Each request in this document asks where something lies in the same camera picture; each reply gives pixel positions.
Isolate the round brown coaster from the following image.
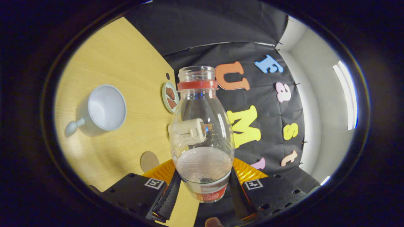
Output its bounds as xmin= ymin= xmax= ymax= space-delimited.
xmin=140 ymin=151 xmax=160 ymax=173

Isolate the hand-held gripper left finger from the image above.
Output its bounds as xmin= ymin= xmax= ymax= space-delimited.
xmin=102 ymin=159 xmax=182 ymax=223

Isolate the pale green plate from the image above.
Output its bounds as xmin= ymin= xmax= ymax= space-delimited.
xmin=162 ymin=81 xmax=180 ymax=114

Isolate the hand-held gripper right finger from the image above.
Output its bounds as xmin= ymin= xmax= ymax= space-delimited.
xmin=228 ymin=158 xmax=307 ymax=221

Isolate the white cup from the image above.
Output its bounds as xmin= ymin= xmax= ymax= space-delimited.
xmin=65 ymin=84 xmax=127 ymax=137

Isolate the clear plastic juice bottle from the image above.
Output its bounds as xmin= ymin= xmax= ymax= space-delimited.
xmin=169 ymin=66 xmax=235 ymax=203

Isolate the wooden table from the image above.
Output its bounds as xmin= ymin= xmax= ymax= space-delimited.
xmin=54 ymin=16 xmax=200 ymax=227

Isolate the white toaster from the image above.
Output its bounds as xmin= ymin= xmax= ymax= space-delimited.
xmin=167 ymin=118 xmax=205 ymax=145

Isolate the large ceiling light panel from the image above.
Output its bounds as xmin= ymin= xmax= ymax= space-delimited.
xmin=332 ymin=61 xmax=358 ymax=131

